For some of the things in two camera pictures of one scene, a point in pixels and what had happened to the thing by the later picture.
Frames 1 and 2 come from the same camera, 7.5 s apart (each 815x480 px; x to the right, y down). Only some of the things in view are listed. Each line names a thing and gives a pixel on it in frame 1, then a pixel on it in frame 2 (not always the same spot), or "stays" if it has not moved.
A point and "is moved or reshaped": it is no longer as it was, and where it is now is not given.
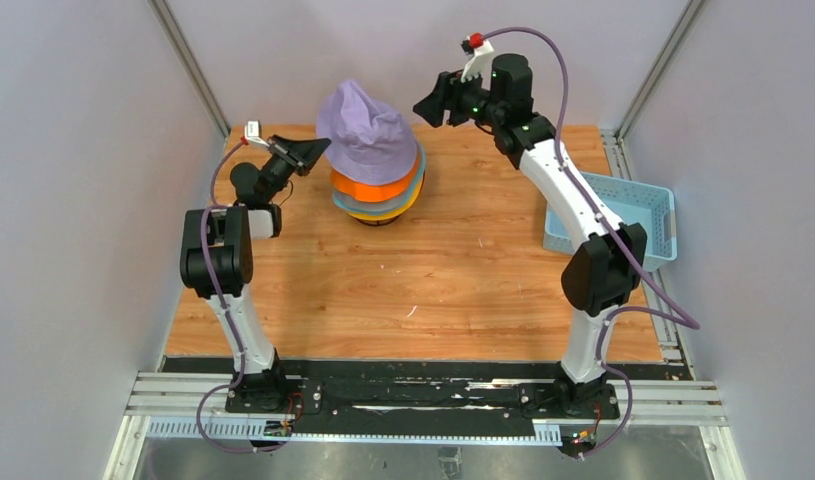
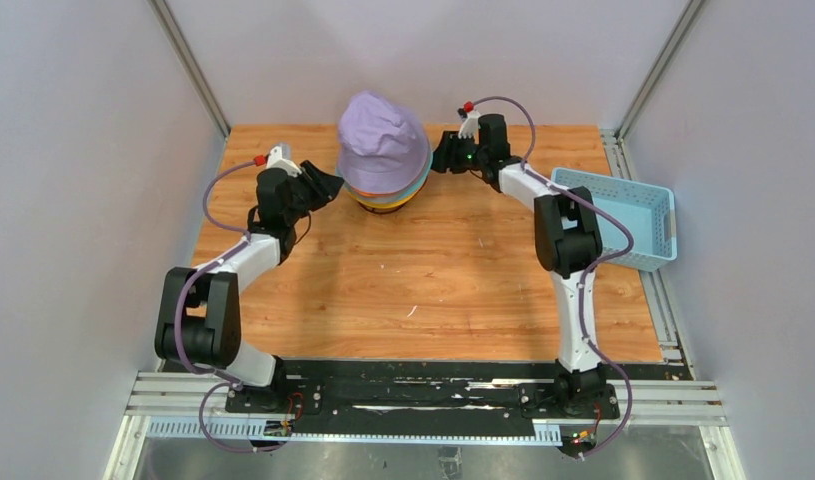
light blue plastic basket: x=650 y=205 stays
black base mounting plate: x=351 y=398 stays
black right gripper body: x=467 y=100 to x=464 y=155
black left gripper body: x=284 y=162 to x=308 y=194
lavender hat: x=365 y=142 is moved or reshaped
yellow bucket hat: x=394 y=214 is moved or reshaped
